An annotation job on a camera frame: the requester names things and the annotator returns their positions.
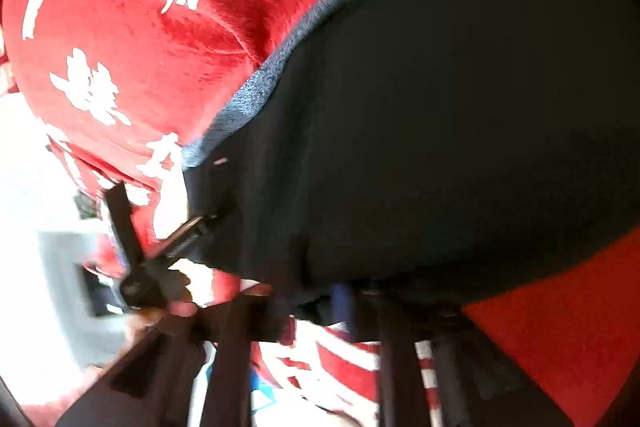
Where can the grey furniture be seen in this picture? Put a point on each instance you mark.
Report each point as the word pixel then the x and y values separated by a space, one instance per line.
pixel 65 277

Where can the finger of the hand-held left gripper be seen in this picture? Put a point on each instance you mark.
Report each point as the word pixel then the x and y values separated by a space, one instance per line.
pixel 122 227
pixel 182 239

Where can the person's left hand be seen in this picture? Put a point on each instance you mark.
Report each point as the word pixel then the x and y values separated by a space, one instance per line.
pixel 167 313

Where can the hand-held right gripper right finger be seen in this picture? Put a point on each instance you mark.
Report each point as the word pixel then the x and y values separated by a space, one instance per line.
pixel 400 367

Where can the black pants with grey waistband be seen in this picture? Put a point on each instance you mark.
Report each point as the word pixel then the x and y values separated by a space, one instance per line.
pixel 425 107

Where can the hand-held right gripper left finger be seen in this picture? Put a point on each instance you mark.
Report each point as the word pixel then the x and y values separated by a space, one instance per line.
pixel 239 347

